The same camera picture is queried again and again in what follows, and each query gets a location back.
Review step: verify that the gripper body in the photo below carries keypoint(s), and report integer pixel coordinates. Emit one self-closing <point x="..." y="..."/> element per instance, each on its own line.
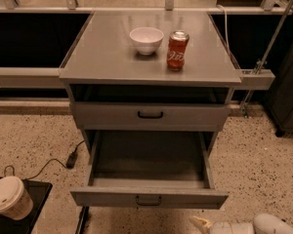
<point x="221" y="228"/>

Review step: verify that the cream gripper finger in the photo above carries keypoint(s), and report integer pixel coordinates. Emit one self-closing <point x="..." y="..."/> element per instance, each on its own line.
<point x="202" y="224"/>

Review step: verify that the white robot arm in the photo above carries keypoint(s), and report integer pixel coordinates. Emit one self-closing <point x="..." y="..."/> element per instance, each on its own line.
<point x="261" y="224"/>

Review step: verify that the grey open lower drawer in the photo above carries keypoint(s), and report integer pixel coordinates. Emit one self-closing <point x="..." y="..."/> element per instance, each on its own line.
<point x="144" y="169"/>

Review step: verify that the grey top drawer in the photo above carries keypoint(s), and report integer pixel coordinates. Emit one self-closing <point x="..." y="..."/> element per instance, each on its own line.
<point x="148" y="116"/>

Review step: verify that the grey drawer cabinet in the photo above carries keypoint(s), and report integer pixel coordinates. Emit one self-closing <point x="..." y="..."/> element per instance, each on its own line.
<point x="105" y="67"/>

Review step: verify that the dark cabinet at right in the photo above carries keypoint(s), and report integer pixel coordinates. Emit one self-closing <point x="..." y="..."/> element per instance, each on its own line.
<point x="279" y="99"/>

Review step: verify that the red soda can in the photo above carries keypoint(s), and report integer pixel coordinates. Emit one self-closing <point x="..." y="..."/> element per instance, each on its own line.
<point x="177" y="45"/>

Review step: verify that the white ceramic bowl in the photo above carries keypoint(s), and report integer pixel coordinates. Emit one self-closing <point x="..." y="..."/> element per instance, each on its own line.
<point x="146" y="40"/>

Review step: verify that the paper coffee cup with lid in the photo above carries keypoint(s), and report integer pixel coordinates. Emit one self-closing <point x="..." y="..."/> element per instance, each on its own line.
<point x="15" y="201"/>

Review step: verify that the black side table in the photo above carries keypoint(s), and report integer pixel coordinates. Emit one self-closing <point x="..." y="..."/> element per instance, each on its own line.
<point x="39" y="192"/>

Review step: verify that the metal diagonal rod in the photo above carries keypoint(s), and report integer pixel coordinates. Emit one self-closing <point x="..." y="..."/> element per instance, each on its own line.
<point x="268" y="4"/>

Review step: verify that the black power adapter with cable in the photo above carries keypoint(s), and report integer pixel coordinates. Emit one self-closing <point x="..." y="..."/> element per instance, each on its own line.
<point x="70" y="162"/>

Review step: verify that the grey horizontal rail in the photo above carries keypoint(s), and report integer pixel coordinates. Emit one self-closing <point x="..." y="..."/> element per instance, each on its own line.
<point x="49" y="78"/>

